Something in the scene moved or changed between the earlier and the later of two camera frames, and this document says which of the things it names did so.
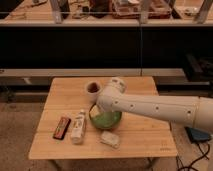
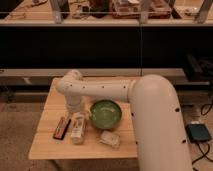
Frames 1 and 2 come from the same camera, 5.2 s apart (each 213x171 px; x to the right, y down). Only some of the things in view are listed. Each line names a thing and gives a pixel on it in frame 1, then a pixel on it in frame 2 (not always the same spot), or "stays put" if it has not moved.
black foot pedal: (196, 135) stays put
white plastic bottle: (79, 127) stays put
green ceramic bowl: (107, 119) stays put
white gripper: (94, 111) → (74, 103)
